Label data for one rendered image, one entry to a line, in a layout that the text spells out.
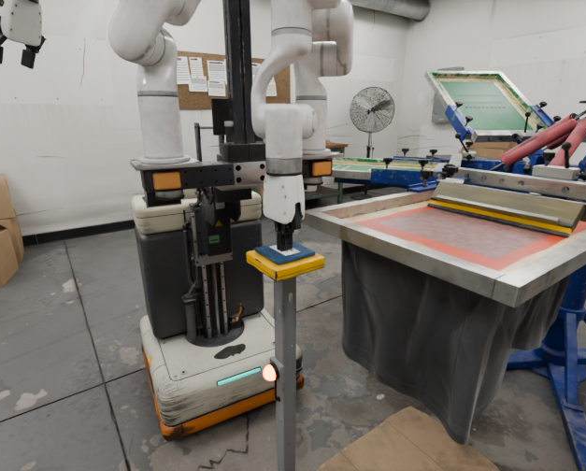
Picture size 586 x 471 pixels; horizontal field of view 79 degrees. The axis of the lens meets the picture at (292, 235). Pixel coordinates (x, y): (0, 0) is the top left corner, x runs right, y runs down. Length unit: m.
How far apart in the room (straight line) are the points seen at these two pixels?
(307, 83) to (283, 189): 0.46
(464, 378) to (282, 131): 0.66
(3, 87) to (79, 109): 0.60
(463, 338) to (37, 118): 4.04
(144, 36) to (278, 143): 0.36
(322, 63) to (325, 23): 0.11
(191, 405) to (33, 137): 3.31
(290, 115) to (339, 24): 0.39
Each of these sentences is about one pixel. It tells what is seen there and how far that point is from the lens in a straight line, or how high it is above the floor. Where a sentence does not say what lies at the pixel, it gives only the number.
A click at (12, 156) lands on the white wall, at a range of 4.32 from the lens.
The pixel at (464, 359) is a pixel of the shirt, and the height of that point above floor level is 0.74.
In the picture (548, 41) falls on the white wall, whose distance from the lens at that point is 5.81.
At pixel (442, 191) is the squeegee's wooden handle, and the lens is 1.30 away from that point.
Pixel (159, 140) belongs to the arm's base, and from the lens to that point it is 0.95.
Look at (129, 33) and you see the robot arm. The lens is 0.90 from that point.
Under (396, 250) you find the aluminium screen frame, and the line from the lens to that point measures 0.79.
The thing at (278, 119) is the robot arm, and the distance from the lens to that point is 0.71.
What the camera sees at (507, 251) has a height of 0.95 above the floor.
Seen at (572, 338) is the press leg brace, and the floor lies 0.26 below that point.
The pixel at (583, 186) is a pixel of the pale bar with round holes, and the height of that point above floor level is 1.03.
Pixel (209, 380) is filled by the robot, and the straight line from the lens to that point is 1.54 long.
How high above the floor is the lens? 1.25
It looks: 19 degrees down
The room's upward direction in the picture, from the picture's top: straight up
